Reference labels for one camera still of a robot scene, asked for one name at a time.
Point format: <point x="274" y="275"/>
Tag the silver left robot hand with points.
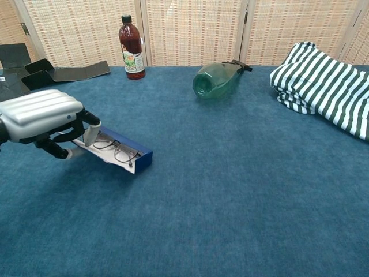
<point x="37" y="112"/>

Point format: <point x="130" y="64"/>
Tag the thin metal frame eyeglasses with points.
<point x="122" y="154"/>

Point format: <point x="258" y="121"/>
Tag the blue glasses case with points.
<point x="142" y="164"/>

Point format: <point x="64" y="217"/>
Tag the black unfolded cardboard box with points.
<point x="37" y="75"/>

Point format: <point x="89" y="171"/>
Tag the black screen hinge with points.
<point x="25" y="29"/>
<point x="245" y="15"/>

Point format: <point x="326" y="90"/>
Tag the dark red juice bottle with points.
<point x="131" y="43"/>

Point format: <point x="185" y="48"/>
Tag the bamboo folding screen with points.
<point x="196" y="31"/>

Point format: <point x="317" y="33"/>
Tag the green glass vase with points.
<point x="216" y="80"/>

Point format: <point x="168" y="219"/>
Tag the blue felt table cover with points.
<point x="230" y="187"/>

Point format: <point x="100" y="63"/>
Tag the green white striped cloth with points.
<point x="317" y="83"/>

